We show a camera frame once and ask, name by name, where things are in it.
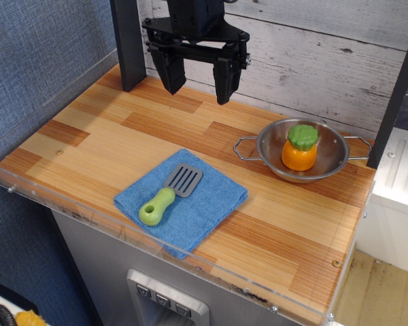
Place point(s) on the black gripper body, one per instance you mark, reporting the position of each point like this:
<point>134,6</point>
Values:
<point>197,30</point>

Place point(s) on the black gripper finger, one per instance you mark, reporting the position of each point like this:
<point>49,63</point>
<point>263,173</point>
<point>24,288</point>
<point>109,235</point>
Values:
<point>227,74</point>
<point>169,66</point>

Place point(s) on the green handled grey spatula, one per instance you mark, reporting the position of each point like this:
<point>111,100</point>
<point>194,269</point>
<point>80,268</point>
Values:
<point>180,183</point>

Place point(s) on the blue folded cloth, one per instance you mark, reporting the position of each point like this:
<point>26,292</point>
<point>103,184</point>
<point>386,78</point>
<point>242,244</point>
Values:
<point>188,221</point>

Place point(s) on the orange toy fruit green top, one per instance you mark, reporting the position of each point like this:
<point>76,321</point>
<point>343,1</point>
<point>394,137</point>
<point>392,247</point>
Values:
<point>299,152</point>

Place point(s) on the clear acrylic table guard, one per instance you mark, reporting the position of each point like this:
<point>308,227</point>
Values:
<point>269,262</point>

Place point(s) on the white appliance at right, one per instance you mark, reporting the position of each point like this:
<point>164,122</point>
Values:
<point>383,230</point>

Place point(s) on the grey cabinet dispenser panel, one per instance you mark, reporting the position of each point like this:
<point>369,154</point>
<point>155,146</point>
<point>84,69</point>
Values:
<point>157,303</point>

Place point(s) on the yellow object bottom left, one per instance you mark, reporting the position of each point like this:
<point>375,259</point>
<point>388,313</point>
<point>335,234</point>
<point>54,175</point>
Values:
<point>29,318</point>

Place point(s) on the black vertical post left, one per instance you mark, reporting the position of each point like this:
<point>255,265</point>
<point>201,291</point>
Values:
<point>129,45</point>

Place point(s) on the black vertical post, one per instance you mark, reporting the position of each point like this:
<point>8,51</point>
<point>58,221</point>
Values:
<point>129,45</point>
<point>390,115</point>

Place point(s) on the steel bowl with handles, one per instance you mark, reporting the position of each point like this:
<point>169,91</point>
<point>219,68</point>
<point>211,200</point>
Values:
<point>333,150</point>

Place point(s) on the black vertical post right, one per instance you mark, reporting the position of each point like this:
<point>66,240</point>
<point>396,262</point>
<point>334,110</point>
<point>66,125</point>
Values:
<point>390,115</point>

